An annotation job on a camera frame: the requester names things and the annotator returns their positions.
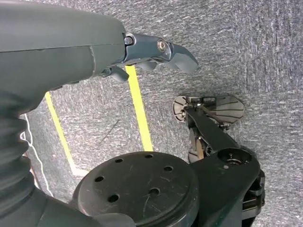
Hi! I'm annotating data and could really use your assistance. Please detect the yellow floor tape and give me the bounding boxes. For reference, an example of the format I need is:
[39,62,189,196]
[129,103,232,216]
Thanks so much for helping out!
[45,65,154,178]

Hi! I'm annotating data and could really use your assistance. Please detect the ribbed metal pedal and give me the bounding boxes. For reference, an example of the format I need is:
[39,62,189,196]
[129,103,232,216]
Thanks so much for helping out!
[172,95,246,125]

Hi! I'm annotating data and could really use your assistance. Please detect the white cable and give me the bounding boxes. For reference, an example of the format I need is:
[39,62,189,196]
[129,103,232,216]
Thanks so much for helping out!
[20,114,54,198]

